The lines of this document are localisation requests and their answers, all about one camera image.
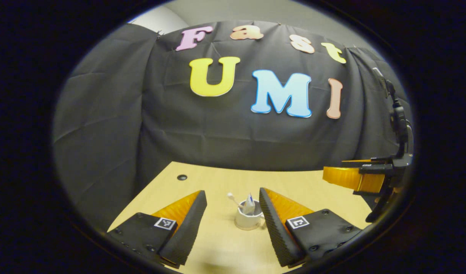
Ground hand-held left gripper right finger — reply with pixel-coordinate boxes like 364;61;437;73
259;187;363;268

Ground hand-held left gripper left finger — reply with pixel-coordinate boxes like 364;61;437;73
107;190;207;269

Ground white cup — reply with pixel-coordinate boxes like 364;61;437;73
234;199;265;231

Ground white toothpaste tube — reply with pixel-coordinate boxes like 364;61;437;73
242;193;256;216

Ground wooden desktop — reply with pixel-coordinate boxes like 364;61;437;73
107;161;372;274

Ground black backdrop cloth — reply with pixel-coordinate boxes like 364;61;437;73
53;20;412;233

